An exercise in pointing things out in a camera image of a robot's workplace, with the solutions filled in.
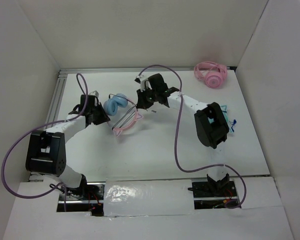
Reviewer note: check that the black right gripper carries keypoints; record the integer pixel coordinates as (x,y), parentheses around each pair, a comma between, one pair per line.
(142,102)

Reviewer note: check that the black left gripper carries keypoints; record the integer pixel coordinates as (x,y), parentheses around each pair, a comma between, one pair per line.
(104,118)

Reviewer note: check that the blue pink cat-ear headphones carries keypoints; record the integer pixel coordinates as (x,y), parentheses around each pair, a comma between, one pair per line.
(129,119)

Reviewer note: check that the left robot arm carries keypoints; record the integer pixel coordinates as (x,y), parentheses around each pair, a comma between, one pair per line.
(46,153)

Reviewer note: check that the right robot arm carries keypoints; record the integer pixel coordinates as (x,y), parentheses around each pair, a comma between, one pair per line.
(210,123)

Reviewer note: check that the teal cat-ear headphones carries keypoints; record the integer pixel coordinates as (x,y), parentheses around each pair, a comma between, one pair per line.
(230,122)

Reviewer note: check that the white taped cover plate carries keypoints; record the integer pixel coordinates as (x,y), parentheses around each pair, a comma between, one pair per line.
(148,198)

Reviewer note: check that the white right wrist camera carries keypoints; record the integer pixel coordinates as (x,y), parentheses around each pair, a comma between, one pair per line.
(143,82)

